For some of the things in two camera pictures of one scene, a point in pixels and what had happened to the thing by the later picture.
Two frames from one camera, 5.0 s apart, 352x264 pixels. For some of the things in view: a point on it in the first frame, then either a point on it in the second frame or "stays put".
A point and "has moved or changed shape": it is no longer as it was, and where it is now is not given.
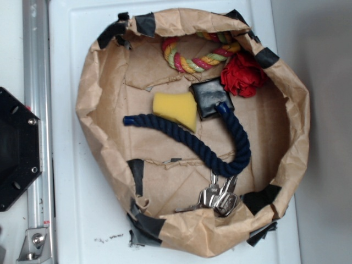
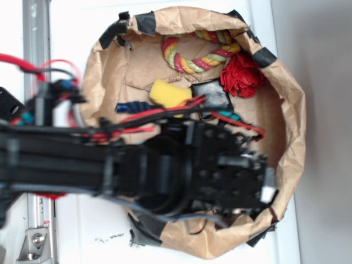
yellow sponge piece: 181,108 to 168,95
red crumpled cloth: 243,75 stays put
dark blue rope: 203,152 has moved or changed shape
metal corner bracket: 36,248 stays put
